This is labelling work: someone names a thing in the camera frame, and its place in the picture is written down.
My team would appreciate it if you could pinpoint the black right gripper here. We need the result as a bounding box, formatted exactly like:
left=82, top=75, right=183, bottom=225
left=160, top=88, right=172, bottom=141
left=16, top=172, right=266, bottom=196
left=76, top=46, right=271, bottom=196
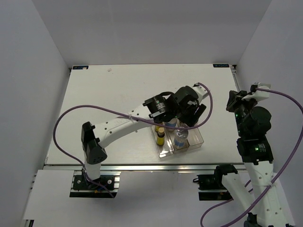
left=225, top=90, right=258, bottom=137

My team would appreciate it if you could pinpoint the blue label sesame shaker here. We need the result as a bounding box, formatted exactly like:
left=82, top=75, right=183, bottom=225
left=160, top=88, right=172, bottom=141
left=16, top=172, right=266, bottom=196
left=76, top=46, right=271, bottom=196
left=173, top=129, right=188, bottom=150
left=165, top=118, right=177, bottom=130

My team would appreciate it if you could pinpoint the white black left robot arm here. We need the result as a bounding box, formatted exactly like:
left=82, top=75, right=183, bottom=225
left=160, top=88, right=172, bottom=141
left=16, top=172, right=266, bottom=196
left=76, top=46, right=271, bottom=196
left=81, top=85, right=209, bottom=189

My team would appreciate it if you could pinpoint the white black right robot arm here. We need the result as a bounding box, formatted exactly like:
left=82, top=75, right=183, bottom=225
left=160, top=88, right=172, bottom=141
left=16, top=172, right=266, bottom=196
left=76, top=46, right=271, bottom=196
left=214, top=87, right=290, bottom=227

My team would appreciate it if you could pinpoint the clear acrylic three-compartment organizer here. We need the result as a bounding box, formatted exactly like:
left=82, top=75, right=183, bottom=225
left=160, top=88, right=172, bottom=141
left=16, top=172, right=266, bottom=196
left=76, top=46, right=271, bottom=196
left=150, top=126, right=204, bottom=158

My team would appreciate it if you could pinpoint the blue table corner sticker right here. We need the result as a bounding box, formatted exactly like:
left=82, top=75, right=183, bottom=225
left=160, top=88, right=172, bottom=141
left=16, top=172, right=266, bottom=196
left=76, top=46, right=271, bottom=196
left=213, top=63, right=230, bottom=68

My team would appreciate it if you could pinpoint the blue table corner sticker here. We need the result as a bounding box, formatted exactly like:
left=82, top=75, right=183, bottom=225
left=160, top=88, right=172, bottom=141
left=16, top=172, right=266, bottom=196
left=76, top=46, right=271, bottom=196
left=72, top=65, right=89, bottom=70
left=213, top=63, right=230, bottom=68

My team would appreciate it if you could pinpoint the blue table corner sticker left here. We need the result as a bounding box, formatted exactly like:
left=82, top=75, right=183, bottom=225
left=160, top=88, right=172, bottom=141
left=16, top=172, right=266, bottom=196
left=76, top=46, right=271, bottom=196
left=72, top=65, right=89, bottom=70

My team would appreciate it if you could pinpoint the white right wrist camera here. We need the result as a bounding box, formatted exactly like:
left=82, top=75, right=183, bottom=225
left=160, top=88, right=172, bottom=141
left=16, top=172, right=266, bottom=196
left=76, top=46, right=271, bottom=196
left=242, top=82, right=271, bottom=102

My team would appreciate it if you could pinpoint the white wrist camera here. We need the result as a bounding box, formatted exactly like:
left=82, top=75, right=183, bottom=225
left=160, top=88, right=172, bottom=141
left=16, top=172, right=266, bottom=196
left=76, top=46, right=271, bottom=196
left=192, top=83, right=209, bottom=103
left=242, top=82, right=271, bottom=102

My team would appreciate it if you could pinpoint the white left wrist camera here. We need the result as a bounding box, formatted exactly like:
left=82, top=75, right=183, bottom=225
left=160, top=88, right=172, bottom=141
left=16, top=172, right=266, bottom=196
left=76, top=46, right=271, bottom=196
left=192, top=83, right=209, bottom=103

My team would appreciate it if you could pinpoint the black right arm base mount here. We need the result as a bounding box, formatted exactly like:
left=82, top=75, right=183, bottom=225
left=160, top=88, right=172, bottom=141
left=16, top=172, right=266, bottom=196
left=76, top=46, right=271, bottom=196
left=192, top=175, right=232, bottom=201

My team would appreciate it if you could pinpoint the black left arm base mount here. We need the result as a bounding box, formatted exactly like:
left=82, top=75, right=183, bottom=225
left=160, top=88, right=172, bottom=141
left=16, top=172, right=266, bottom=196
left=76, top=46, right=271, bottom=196
left=70, top=172, right=120, bottom=199

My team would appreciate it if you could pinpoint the aluminium table front rail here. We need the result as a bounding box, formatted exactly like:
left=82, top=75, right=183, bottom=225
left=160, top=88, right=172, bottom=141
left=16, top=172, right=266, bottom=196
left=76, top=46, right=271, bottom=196
left=45, top=163, right=268, bottom=173

